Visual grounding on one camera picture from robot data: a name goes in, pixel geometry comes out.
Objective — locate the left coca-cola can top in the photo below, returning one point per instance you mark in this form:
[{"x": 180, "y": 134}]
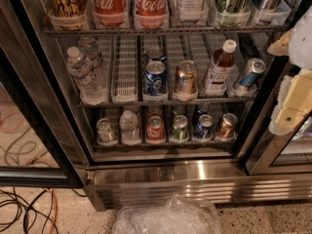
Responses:
[{"x": 110, "y": 12}]

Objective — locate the green can rear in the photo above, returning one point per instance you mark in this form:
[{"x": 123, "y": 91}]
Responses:
[{"x": 179, "y": 109}]

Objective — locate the front water bottle middle shelf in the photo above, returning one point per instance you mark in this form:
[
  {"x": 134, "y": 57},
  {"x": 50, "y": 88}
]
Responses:
[{"x": 81, "y": 69}]

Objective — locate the red cola can rear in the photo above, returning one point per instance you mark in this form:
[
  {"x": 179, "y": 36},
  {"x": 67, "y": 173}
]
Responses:
[{"x": 154, "y": 110}]

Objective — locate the red cola can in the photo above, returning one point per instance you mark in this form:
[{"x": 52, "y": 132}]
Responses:
[
  {"x": 154, "y": 110},
  {"x": 155, "y": 131}
]

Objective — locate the blue can middle front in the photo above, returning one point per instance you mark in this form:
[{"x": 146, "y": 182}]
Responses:
[{"x": 155, "y": 78}]

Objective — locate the copper can middle shelf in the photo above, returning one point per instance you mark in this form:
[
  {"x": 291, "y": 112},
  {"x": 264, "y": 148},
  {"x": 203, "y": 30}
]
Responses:
[{"x": 185, "y": 77}]

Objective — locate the green can front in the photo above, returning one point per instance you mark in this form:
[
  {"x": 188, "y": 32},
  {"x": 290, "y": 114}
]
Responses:
[{"x": 179, "y": 129}]

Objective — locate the white label bottle top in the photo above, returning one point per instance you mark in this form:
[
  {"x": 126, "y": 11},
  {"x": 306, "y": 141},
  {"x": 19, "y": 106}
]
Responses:
[{"x": 189, "y": 10}]

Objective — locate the copper can bottom shelf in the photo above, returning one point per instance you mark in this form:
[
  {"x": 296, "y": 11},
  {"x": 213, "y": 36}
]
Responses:
[{"x": 225, "y": 127}]

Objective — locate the coca-cola can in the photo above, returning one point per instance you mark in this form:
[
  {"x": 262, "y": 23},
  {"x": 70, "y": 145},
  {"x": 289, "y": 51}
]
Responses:
[
  {"x": 151, "y": 13},
  {"x": 110, "y": 12}
]

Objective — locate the left glass fridge door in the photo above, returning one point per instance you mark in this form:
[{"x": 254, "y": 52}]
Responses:
[{"x": 42, "y": 128}]

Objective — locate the glass fridge door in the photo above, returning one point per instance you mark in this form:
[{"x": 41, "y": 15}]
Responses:
[
  {"x": 42, "y": 128},
  {"x": 271, "y": 154}
]

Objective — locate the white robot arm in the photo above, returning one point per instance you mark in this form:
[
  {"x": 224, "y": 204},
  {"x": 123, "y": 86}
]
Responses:
[{"x": 295, "y": 93}]

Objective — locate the yellow can top shelf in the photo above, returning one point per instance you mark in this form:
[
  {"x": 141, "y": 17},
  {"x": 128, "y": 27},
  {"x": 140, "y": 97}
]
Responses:
[{"x": 68, "y": 13}]

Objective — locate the stainless fridge base grille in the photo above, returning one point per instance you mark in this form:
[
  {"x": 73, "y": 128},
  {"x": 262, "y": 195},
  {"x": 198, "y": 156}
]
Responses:
[{"x": 220, "y": 182}]

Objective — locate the red cola can front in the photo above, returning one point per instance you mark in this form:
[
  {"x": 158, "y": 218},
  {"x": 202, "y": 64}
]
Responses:
[{"x": 155, "y": 131}]

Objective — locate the green can top shelf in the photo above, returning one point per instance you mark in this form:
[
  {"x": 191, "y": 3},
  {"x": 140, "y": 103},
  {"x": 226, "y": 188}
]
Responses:
[{"x": 232, "y": 12}]

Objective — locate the blue can middle rear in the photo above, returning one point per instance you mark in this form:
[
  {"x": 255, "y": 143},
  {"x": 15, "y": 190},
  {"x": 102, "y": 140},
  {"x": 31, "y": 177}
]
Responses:
[{"x": 155, "y": 54}]

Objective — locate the silver can bottom shelf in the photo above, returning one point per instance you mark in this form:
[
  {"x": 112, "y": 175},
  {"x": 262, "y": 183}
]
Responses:
[{"x": 106, "y": 133}]

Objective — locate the tea bottle white cap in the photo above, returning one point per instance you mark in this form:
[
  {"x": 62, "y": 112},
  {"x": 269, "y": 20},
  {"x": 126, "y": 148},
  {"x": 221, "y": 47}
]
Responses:
[{"x": 222, "y": 62}]

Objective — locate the right glass fridge door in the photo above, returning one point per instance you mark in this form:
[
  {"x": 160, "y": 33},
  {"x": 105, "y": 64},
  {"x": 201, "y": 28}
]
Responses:
[{"x": 271, "y": 154}]

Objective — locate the copper can shelf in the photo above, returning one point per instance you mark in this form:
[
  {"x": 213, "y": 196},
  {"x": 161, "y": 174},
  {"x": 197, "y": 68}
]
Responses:
[
  {"x": 225, "y": 127},
  {"x": 185, "y": 77}
]

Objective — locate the blue can bottom front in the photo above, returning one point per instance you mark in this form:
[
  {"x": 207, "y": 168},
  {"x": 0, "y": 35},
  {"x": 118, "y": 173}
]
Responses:
[{"x": 203, "y": 130}]

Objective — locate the slim blue silver can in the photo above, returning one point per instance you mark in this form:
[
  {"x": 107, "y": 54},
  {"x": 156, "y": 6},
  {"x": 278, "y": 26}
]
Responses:
[{"x": 254, "y": 68}]

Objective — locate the rear water bottle middle shelf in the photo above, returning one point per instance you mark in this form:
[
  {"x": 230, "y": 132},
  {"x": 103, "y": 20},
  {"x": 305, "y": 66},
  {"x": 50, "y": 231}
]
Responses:
[{"x": 90, "y": 47}]

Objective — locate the clear water bottle bottom shelf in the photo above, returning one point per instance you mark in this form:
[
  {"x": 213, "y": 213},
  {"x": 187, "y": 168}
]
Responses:
[{"x": 129, "y": 127}]

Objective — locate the blue can bottom rear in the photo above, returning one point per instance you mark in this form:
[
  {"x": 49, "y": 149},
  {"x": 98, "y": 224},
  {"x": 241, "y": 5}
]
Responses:
[{"x": 202, "y": 108}]

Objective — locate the right coca-cola can top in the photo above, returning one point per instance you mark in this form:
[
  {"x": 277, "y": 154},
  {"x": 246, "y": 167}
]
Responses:
[{"x": 151, "y": 13}]

